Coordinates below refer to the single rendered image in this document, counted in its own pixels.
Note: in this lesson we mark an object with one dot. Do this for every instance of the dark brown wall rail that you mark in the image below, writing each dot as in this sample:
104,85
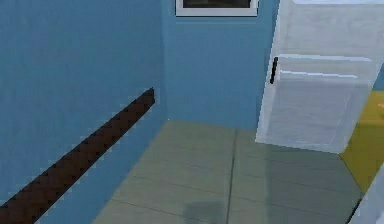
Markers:
83,150

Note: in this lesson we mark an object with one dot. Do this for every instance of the white room door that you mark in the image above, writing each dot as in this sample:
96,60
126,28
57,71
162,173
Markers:
313,100

